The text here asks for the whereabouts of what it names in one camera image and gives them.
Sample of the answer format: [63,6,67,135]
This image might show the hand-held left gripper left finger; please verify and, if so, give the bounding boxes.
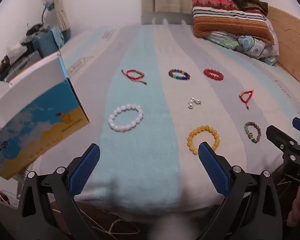
[17,143,101,240]

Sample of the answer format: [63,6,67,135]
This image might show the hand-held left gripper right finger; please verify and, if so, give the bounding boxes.
[198,141,283,240]

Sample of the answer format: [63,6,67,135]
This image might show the brown wooden bead bracelet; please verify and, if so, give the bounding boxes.
[244,121,261,143]

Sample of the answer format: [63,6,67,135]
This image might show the yellow bead bracelet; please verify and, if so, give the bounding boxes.
[187,125,220,155]

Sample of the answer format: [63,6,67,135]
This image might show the pale pink bead bracelet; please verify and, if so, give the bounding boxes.
[107,104,144,132]

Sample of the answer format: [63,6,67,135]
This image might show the red string bracelet gold charm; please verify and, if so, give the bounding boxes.
[238,89,255,110]

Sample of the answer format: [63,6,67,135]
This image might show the blue yellow cardboard box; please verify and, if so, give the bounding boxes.
[0,50,90,180]

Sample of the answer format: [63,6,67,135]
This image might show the small silver earrings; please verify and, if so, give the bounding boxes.
[188,97,202,109]

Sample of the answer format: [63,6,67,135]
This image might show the red string bracelet gold tube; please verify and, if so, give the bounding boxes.
[121,69,148,85]

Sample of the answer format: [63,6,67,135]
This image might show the striped bed sheet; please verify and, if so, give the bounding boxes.
[15,24,300,220]

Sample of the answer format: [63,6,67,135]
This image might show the dark patterned cloth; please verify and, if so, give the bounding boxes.
[50,200,225,240]

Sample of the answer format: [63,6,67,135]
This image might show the wooden headboard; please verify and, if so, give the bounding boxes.
[266,5,300,100]

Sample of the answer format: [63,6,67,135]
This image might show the floral quilt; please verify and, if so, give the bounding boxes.
[205,22,280,67]

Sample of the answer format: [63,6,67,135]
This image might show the grey suitcase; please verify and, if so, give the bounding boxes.
[0,51,44,82]

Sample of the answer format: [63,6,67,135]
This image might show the teal suitcase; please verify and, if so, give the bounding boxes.
[32,27,65,58]

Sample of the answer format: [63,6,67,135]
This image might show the striped red orange pillow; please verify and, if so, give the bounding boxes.
[191,0,275,45]

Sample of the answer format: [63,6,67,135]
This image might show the teal cloth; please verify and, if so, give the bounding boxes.
[51,26,65,48]

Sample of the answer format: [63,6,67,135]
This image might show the white plastic bag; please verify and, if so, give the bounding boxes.
[9,42,28,54]

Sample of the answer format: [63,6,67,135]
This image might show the black bag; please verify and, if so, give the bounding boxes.
[26,23,50,37]

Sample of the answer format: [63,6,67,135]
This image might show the tied beige curtain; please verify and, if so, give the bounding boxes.
[40,0,72,40]

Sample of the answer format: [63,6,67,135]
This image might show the blue desk lamp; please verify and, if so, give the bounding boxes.
[40,1,55,25]

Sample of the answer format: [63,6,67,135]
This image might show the red bead bracelet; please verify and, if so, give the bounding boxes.
[203,68,224,81]

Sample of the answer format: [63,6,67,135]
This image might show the multicolour bead bracelet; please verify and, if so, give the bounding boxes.
[168,68,191,81]

